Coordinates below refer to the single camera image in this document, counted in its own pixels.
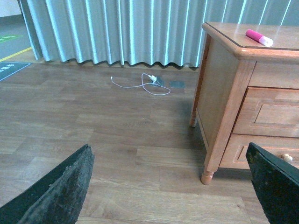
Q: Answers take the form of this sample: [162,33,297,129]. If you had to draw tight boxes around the open floor outlet box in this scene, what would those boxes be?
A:
[152,77,165,86]

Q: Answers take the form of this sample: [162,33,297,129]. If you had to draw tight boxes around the closed floor outlet cover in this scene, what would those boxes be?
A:
[169,81,185,89]

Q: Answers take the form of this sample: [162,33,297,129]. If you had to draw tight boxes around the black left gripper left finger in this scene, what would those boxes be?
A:
[0,144,95,224]

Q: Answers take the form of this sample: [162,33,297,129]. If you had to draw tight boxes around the wooden drawer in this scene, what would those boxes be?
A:
[220,134,299,169]
[233,87,299,138]

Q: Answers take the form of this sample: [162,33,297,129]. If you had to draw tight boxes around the dark floor sign mat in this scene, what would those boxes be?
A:
[0,62,31,81]

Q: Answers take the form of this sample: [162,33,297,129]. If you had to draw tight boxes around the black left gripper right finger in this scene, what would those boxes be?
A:
[246,142,299,224]

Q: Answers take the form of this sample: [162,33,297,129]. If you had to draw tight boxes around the pink marker with clear cap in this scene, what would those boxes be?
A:
[245,29,273,47]

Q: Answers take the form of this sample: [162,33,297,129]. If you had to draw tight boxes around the wooden drawer cabinet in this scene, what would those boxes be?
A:
[190,22,299,185]

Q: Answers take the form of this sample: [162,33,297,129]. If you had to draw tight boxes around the grey pleated curtain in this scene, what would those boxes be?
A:
[20,0,299,67]

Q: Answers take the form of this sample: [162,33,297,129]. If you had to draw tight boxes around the white charger plug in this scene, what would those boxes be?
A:
[148,75,157,82]

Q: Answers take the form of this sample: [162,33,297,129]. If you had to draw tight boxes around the white charger cable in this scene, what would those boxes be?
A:
[111,73,171,97]

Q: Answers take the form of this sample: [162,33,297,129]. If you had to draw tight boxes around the round wooden drawer knob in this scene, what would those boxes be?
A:
[281,154,293,163]

